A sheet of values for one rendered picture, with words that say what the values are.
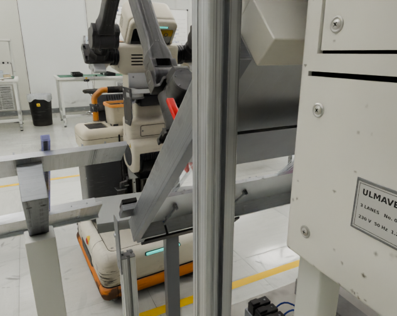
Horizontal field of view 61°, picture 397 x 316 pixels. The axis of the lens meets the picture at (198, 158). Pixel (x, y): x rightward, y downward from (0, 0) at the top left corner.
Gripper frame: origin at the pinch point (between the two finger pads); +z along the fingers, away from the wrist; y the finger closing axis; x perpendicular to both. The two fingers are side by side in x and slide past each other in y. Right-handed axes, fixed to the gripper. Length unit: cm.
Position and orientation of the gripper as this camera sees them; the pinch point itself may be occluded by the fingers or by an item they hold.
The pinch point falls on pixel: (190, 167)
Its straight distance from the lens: 77.1
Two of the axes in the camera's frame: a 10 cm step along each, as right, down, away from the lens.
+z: 2.8, 9.1, -3.0
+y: 8.9, -1.3, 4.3
